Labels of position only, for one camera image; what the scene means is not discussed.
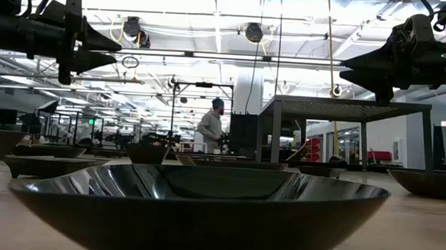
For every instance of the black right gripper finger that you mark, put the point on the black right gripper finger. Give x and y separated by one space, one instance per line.
378 81
375 61

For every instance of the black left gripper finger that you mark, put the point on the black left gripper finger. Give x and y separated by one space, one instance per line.
96 61
97 38

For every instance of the black leaf-shaped mini plate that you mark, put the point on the black leaf-shaped mini plate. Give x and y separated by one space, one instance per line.
107 153

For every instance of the large dark foreground bowl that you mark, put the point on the large dark foreground bowl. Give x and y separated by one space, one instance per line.
202 223

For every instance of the grey perforated metal shelf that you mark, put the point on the grey perforated metal shelf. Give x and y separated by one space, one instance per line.
342 108

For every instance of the red seat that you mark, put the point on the red seat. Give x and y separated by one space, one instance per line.
378 155

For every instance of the red storage bins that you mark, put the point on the red storage bins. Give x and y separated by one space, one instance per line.
313 149

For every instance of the long ceiling light bar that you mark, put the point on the long ceiling light bar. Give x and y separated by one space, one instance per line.
226 56

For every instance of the person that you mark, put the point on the person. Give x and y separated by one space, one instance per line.
209 128

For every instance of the black cabinet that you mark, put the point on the black cabinet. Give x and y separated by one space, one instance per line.
243 135

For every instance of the white picture frame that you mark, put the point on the white picture frame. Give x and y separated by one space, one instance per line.
396 149

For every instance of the black frame stand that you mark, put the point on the black frame stand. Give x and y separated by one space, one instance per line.
204 84

